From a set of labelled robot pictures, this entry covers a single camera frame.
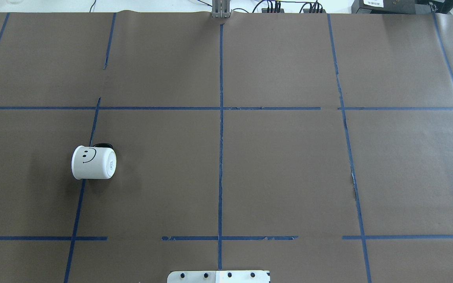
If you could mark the black power strip right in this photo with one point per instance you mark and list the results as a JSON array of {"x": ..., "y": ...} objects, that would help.
[{"x": 312, "y": 8}]

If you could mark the black power strip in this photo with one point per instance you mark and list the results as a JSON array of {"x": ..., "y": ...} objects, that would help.
[
  {"x": 312, "y": 8},
  {"x": 273, "y": 7}
]

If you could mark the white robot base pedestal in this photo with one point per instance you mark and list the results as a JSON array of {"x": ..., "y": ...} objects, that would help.
[{"x": 220, "y": 276}]

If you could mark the black box with label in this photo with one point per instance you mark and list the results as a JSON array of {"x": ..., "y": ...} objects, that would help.
[{"x": 410, "y": 7}]

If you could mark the grey aluminium frame post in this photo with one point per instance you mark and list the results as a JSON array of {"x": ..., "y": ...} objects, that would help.
[{"x": 221, "y": 9}]

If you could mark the black power strip left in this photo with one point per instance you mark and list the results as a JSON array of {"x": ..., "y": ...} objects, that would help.
[{"x": 273, "y": 7}]

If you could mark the white smiley mug black handle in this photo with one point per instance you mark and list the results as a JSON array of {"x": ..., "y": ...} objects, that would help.
[{"x": 94, "y": 162}]

